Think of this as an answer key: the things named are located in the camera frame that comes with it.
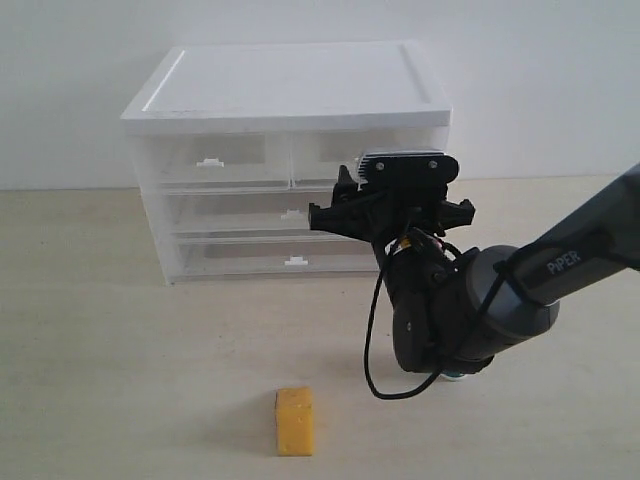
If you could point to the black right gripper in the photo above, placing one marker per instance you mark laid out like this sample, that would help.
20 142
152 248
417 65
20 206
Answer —
376 215

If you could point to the clear middle wide drawer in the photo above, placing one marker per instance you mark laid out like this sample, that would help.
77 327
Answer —
191 214

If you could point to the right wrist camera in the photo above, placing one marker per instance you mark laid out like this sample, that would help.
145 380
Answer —
406 168

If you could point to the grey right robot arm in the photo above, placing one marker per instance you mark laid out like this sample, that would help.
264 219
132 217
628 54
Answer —
455 310

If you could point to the clear bottom wide drawer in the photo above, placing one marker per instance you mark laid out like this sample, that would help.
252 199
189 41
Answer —
275 255

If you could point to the white plastic drawer cabinet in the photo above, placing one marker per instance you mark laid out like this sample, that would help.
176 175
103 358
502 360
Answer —
272 89

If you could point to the yellow sponge block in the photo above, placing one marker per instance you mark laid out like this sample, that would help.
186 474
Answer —
294 417

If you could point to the clear wide drawer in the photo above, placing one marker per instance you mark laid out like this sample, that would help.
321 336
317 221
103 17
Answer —
275 255
191 214

